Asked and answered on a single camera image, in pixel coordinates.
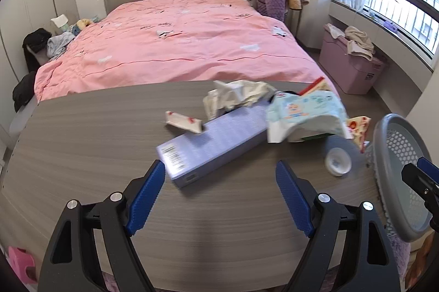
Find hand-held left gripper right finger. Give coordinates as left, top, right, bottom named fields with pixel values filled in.
left=275, top=160, right=402, bottom=292

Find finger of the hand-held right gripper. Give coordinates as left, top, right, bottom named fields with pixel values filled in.
left=401, top=156, right=439, bottom=231

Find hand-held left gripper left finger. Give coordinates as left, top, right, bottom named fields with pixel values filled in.
left=38, top=160, right=166, bottom=292

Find grey perforated plastic basket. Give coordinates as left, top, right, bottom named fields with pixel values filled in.
left=364, top=114, right=434, bottom=243

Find red patterned snack packet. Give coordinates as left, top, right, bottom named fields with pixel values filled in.
left=345, top=115, right=372, bottom=153

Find long purple cardboard box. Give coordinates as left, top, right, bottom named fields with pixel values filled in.
left=156, top=105, right=270, bottom=189

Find light blue wet wipes pack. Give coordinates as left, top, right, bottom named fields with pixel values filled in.
left=266, top=91, right=350, bottom=144

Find small white red box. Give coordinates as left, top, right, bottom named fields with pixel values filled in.
left=165, top=111, right=206, bottom=135

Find cream crumpled paper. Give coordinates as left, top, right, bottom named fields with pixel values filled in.
left=238, top=81, right=277, bottom=109

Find white lined crumpled paper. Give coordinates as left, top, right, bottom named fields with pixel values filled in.
left=202, top=80, right=242, bottom=119

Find grey window bench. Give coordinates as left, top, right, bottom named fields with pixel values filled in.
left=328, top=0, right=434, bottom=117

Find pink storage box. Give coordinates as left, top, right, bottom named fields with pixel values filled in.
left=319, top=26, right=385, bottom=94

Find pink plastic stool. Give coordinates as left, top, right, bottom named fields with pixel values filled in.
left=7, top=246, right=38, bottom=285

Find beige cloth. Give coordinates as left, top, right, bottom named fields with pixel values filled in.
left=345, top=26, right=375, bottom=60

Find bed with pink duvet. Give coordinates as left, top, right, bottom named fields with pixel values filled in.
left=34, top=0, right=340, bottom=104

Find black garment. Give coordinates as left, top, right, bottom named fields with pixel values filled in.
left=22, top=28, right=52, bottom=56
left=13, top=71, right=38, bottom=112

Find white cloth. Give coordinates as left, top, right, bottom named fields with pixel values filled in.
left=325, top=23, right=345, bottom=39

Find grey white clothing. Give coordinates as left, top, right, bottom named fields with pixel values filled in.
left=46, top=31, right=76, bottom=57

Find white tissue box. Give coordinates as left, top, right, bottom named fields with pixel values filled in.
left=50, top=15, right=69, bottom=30

